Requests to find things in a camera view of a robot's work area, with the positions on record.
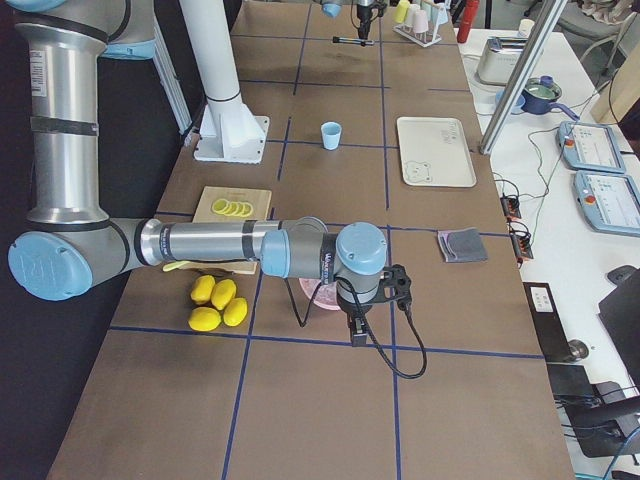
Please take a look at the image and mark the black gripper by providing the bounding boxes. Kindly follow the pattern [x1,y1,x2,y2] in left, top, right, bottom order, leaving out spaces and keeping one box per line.
[337,293,377,347]
[354,0,385,39]

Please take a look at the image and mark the steel muddler black tip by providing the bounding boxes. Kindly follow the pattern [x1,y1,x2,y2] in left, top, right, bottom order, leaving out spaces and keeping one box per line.
[332,36,376,47]

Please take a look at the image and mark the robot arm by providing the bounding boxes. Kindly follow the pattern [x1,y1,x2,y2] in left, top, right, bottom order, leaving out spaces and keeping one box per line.
[319,0,388,46]
[8,1,390,346]

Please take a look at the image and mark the yellow cup on rack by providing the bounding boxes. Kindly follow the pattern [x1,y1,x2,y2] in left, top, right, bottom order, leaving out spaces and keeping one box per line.
[394,0,411,24]

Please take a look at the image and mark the white cup on rack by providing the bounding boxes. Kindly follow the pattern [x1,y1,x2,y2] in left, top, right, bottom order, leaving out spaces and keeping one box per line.
[403,4,421,28]

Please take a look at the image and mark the pink cup on rack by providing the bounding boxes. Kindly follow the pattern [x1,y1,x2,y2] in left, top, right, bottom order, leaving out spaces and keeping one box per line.
[411,10,430,35]

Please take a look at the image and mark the white cup rack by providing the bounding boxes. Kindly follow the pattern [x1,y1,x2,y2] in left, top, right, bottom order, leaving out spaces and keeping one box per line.
[393,0,450,48]

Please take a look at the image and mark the light blue cup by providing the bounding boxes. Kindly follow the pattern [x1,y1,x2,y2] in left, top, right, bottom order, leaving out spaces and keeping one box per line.
[321,121,342,151]

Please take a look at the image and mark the pink bowl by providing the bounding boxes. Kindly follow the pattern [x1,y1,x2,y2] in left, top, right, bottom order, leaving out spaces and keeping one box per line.
[299,278,340,311]

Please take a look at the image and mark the red bottle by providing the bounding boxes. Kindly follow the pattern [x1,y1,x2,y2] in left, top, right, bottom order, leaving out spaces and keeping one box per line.
[457,0,480,44]

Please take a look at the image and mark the whole lemon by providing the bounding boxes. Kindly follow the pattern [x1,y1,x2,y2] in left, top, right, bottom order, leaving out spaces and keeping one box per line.
[223,297,248,327]
[188,306,222,332]
[190,275,216,305]
[210,279,237,310]

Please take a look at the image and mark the grey folded cloth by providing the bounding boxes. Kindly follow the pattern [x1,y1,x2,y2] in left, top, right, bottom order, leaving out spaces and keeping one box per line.
[437,227,488,263]

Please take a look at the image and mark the cream bear tray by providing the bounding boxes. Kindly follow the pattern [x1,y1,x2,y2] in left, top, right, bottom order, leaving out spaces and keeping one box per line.
[396,116,477,188]

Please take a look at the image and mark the wooden cutting board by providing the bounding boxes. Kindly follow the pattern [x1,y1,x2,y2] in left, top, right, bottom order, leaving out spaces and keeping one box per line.
[177,186,272,275]

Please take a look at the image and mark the blue bowl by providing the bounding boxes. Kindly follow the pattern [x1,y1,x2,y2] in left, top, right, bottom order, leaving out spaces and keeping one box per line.
[494,90,525,115]

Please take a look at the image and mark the black power strip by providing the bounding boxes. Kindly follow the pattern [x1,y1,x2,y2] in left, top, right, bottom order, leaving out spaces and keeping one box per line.
[500,195,534,265]

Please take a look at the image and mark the blue saucepan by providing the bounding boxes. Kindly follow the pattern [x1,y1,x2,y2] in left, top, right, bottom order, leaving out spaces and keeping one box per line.
[522,75,579,121]

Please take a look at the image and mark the lemon slices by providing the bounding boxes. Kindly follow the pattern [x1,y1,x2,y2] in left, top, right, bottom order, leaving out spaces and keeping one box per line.
[211,198,254,218]

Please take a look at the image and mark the yellow plastic knife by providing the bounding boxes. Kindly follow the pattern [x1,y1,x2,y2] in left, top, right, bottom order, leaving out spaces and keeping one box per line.
[162,260,190,273]

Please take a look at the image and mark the black box with label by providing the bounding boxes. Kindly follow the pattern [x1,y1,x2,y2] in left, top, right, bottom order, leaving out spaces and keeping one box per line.
[523,282,570,362]

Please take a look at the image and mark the far teach pendant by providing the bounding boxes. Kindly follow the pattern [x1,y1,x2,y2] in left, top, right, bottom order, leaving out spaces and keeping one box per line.
[557,121,626,174]

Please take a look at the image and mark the teach pendant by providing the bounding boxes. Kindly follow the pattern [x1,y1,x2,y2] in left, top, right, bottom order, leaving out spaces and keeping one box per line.
[557,121,626,174]
[574,170,639,237]

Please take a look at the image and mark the black monitor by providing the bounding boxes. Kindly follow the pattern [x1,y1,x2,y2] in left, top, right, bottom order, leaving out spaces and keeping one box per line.
[556,269,639,458]

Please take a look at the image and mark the black computer mouse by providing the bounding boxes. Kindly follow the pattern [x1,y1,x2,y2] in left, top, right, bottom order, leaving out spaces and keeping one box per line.
[606,265,637,286]

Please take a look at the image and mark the near teach pendant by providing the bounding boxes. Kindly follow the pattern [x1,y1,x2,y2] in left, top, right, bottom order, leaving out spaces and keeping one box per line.
[574,170,639,237]

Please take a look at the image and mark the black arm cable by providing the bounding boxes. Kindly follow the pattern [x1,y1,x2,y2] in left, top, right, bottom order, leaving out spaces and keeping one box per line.
[282,277,429,379]

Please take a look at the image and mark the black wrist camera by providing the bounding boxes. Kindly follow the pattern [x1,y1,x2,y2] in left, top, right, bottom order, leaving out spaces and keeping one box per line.
[378,264,412,314]

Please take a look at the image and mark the white camera post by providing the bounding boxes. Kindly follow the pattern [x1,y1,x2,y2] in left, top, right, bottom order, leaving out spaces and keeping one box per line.
[180,0,241,104]

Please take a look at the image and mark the white post base plate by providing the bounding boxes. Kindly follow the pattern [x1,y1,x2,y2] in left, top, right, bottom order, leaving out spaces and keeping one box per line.
[194,98,270,164]

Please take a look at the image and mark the aluminium frame post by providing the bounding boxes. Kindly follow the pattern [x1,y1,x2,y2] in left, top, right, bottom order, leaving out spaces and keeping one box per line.
[479,0,568,155]

